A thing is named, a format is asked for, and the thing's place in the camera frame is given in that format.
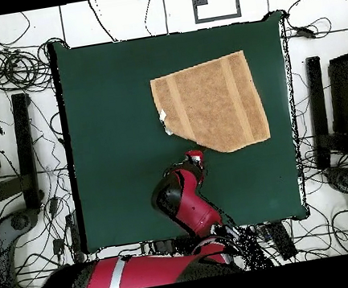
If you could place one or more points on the tan terry towel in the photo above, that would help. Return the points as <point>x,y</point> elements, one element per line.
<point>213,105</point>

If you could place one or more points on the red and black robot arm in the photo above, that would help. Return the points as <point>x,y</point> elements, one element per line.
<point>193,206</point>

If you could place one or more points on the dark green table cloth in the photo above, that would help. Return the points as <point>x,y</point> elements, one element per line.
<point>112,144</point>

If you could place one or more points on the black rectangular box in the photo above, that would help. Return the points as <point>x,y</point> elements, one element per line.
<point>282,241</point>

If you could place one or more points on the black power strip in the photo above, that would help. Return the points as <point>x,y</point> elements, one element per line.
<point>74,234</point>

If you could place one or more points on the small black power adapter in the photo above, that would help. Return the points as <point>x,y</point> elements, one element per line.
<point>58,246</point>

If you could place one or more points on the large black case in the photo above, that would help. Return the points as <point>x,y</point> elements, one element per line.
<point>346,93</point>

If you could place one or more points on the black inline power adapter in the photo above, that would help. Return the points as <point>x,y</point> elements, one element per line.
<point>305,32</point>

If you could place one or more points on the long black bar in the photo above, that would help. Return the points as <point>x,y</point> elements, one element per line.
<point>26,151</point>

